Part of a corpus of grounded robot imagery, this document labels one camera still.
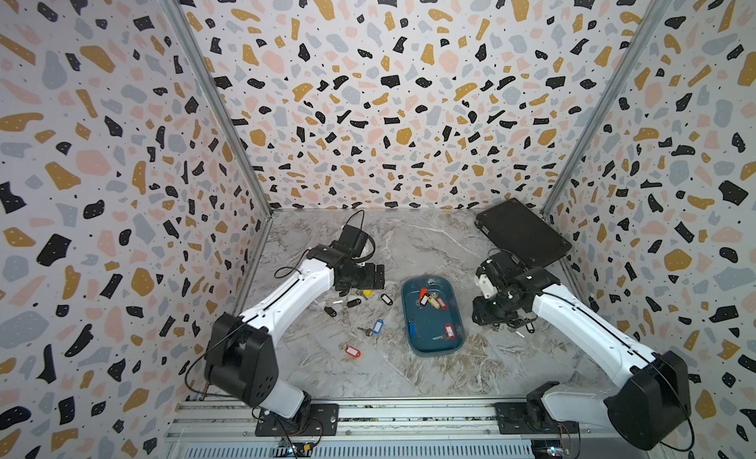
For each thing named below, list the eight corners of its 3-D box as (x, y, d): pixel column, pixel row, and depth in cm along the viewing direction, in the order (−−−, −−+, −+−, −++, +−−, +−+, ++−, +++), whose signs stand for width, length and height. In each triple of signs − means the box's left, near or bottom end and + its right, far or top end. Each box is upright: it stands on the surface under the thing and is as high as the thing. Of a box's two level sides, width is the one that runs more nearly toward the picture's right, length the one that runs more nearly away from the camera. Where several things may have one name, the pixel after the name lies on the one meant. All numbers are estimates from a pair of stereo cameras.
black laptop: (525, 277, 104) (530, 267, 100) (472, 224, 121) (475, 214, 116) (565, 253, 111) (572, 243, 107) (510, 206, 128) (514, 196, 123)
